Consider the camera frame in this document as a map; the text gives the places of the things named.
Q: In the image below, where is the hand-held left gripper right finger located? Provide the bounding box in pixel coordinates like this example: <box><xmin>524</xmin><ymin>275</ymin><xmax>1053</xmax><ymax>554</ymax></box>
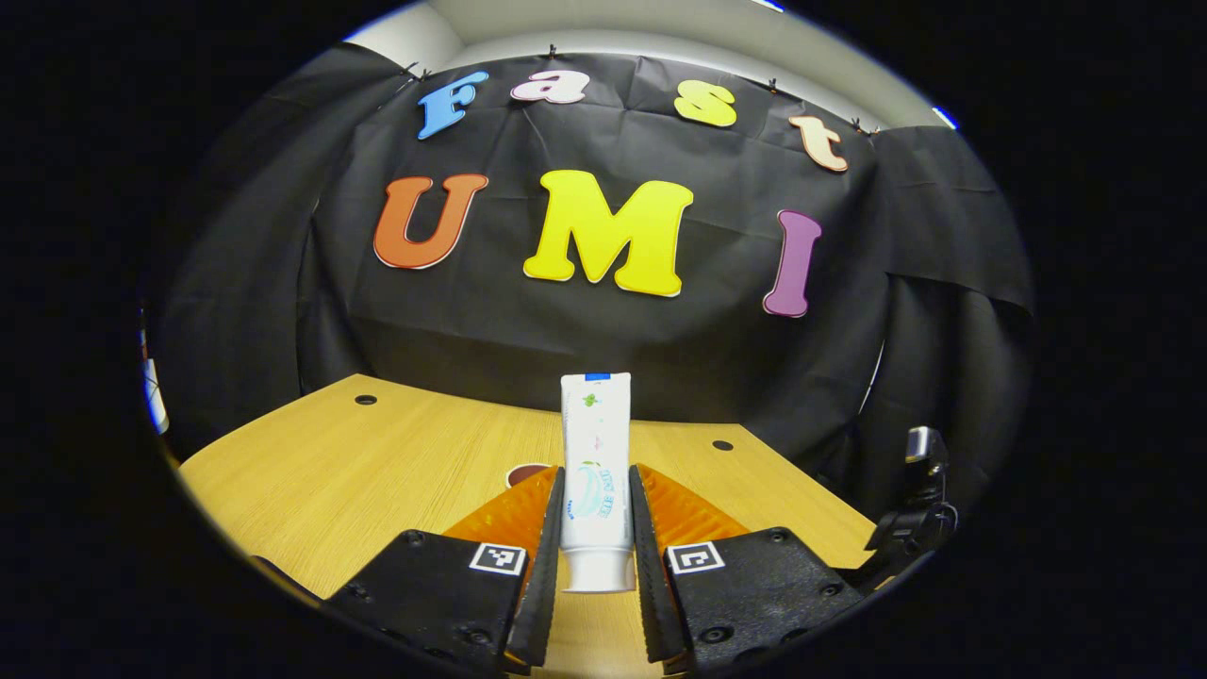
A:
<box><xmin>629</xmin><ymin>463</ymin><xmax>864</xmax><ymax>675</ymax></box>

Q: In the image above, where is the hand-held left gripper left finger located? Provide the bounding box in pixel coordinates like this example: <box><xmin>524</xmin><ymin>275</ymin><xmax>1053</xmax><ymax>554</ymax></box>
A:
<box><xmin>325</xmin><ymin>464</ymin><xmax>567</xmax><ymax>675</ymax></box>

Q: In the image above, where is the white toothpaste tube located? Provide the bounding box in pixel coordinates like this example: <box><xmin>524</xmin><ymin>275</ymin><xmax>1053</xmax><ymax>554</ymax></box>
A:
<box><xmin>560</xmin><ymin>372</ymin><xmax>636</xmax><ymax>594</ymax></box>

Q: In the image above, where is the wooden desktop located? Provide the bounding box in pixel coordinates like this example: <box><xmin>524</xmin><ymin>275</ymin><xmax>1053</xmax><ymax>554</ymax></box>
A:
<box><xmin>177</xmin><ymin>373</ymin><xmax>883</xmax><ymax>679</ymax></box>

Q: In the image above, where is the black backdrop cloth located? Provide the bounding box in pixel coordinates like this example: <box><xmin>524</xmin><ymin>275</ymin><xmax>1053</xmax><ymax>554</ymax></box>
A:
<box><xmin>151</xmin><ymin>42</ymin><xmax>1038</xmax><ymax>529</ymax></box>

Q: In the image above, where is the white object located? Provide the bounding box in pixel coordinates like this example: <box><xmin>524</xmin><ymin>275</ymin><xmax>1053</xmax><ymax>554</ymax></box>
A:
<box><xmin>141</xmin><ymin>330</ymin><xmax>171</xmax><ymax>435</ymax></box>

